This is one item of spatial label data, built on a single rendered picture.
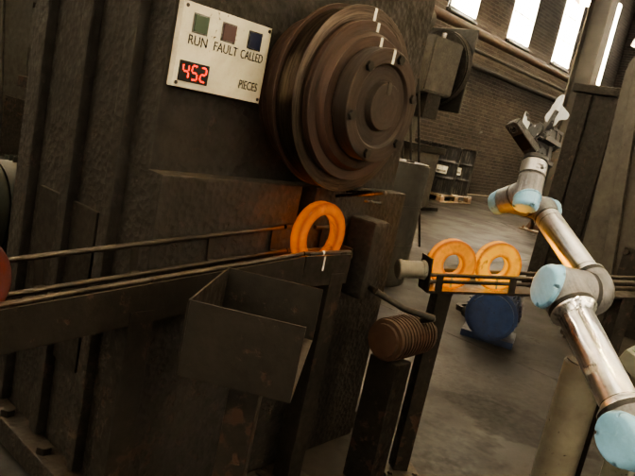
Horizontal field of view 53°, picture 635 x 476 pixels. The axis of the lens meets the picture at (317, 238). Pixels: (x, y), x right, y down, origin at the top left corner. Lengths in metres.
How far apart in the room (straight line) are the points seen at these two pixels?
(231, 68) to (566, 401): 1.33
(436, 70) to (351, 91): 8.14
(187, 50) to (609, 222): 3.18
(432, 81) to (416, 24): 7.52
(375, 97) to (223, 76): 0.36
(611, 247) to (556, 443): 2.24
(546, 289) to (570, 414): 0.50
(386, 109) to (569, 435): 1.10
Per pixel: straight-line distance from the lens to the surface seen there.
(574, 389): 2.05
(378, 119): 1.61
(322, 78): 1.54
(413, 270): 1.94
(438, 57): 9.66
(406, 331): 1.89
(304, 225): 1.65
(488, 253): 2.04
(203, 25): 1.48
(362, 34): 1.62
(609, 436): 1.52
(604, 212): 4.25
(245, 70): 1.57
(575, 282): 1.71
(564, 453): 2.12
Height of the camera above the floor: 1.06
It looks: 11 degrees down
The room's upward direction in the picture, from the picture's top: 12 degrees clockwise
